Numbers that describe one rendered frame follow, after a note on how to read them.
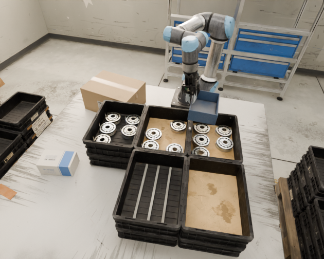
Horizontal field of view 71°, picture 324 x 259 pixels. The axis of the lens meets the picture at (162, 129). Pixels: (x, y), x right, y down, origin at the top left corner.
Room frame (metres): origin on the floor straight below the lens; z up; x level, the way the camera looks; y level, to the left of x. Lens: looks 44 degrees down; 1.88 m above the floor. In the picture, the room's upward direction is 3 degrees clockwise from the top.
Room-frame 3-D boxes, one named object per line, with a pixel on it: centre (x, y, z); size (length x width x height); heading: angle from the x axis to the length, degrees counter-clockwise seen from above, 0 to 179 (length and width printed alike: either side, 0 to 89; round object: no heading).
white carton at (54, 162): (0.85, 0.62, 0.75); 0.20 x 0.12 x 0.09; 89
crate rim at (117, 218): (0.62, 0.03, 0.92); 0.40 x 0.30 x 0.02; 173
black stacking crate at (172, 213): (0.62, 0.03, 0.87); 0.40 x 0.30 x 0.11; 173
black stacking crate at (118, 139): (1.05, 0.28, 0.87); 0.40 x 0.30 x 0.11; 173
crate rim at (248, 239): (0.58, -0.27, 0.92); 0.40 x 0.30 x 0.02; 173
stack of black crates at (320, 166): (1.01, -1.26, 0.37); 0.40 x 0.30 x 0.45; 168
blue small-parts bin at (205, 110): (1.01, -0.23, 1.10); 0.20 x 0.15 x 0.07; 169
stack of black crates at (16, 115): (1.55, 1.28, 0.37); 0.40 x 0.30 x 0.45; 168
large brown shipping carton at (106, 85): (1.49, 0.39, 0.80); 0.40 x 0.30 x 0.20; 68
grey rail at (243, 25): (2.89, -0.84, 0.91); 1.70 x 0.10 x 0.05; 78
